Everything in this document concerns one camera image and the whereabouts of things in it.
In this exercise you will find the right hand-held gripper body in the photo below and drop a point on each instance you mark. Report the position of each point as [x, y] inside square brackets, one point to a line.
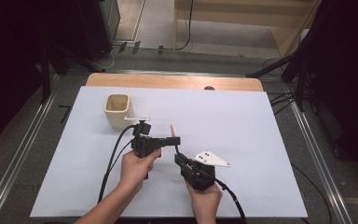
[203, 174]

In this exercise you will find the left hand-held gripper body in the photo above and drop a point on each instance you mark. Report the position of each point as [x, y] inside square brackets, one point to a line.
[144, 144]

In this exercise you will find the dark pencil with orange end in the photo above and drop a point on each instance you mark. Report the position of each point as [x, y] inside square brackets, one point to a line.
[172, 130]

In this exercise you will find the person's right hand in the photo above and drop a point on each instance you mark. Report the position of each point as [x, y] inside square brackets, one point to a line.
[205, 199]

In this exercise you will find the person's left hand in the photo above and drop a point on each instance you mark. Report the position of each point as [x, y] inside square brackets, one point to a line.
[135, 171]

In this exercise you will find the beige square cup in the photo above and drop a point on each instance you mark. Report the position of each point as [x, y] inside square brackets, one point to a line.
[118, 109]

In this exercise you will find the white table cover sheet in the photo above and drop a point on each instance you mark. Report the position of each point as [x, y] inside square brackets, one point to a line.
[230, 124]

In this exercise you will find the black metal stand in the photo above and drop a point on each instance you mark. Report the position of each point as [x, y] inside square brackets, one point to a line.
[300, 87]
[45, 74]

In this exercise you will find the black cabinet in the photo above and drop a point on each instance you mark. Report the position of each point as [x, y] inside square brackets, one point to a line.
[98, 28]

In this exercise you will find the light wooden furniture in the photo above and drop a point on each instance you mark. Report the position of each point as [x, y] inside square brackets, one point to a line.
[236, 18]

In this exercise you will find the dark curtain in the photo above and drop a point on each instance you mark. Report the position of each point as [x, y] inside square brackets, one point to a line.
[9, 62]
[348, 77]

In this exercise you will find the silver floor rail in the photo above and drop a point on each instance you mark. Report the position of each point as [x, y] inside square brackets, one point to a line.
[318, 161]
[21, 155]

